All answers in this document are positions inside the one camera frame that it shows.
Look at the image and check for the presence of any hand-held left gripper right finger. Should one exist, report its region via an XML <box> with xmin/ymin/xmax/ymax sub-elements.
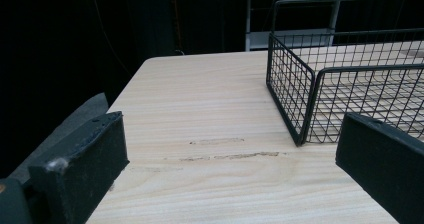
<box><xmin>335</xmin><ymin>112</ymin><xmax>424</xmax><ymax>224</ymax></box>

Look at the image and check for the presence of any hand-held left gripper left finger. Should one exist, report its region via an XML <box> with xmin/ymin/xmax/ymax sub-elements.
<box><xmin>27</xmin><ymin>110</ymin><xmax>130</xmax><ymax>224</ymax></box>

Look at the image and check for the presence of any black wire basket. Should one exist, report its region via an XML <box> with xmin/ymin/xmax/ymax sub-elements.
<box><xmin>265</xmin><ymin>0</ymin><xmax>424</xmax><ymax>148</ymax></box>

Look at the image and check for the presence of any thin hanging cable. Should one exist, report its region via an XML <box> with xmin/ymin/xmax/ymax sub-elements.
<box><xmin>87</xmin><ymin>0</ymin><xmax>134</xmax><ymax>79</ymax></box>

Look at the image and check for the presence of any white metal shelf frame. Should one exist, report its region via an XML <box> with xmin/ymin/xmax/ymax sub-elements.
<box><xmin>237</xmin><ymin>0</ymin><xmax>394</xmax><ymax>52</ymax></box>

